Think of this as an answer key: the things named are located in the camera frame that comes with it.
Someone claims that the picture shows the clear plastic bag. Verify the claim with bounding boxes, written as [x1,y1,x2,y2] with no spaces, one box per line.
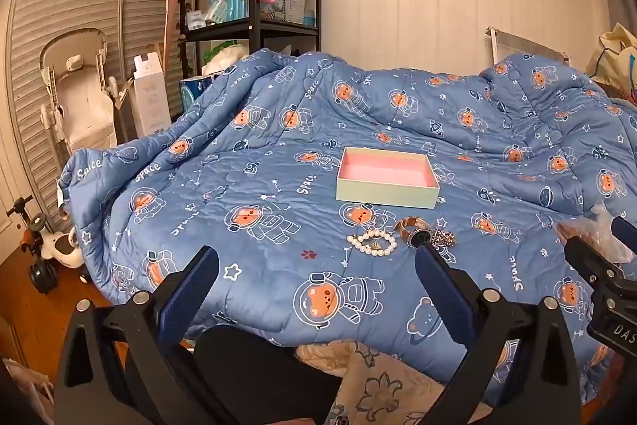
[555,201,633,264]

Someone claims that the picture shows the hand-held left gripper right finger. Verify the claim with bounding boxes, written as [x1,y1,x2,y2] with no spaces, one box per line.
[414,242,583,425]

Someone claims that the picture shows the white ride-on toy scooter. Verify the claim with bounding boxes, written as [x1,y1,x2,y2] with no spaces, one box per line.
[7,197,85,294]

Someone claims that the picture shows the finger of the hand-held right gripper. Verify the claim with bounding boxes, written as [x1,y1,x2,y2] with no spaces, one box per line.
[564,236,637,301]
[611,216,637,253]

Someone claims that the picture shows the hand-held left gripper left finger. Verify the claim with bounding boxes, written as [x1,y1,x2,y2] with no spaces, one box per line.
[54,245,220,425]

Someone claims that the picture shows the blue bottles pack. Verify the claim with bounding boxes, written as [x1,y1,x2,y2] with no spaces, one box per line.
[206,0,250,24]

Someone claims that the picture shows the beige floral cloth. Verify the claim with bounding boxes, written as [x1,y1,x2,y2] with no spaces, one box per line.
[296,339,493,425]

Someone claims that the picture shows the green box with pink inside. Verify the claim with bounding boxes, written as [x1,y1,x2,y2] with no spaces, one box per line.
[336,146,441,210]

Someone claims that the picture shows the tall white carton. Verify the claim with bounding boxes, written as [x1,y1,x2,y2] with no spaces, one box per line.
[128,53,173,137]

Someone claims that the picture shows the blue astronaut bear printed blanket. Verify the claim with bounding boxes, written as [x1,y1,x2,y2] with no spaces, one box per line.
[59,48,637,406]

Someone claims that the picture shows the white pearl bracelet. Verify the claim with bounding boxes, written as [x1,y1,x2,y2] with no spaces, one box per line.
[347,229,399,257]

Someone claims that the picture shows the white mesh basket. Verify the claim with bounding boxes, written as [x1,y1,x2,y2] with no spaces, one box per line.
[276,0,307,25]

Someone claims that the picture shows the yellow bag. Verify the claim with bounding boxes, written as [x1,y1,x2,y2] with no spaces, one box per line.
[586,23,637,94]

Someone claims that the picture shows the gold bangle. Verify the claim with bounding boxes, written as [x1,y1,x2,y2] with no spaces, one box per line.
[394,216,433,243]

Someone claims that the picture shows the sparkly brooch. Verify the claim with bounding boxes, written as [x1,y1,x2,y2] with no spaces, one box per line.
[429,228,456,249]

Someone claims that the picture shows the white metal rack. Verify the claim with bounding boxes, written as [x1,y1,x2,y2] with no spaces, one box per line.
[485,25,571,68]

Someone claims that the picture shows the white baby high chair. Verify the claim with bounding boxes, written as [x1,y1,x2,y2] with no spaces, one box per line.
[39,28,120,152]

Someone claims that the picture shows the dark cloth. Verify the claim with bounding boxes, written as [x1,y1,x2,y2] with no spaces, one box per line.
[191,325,344,425]

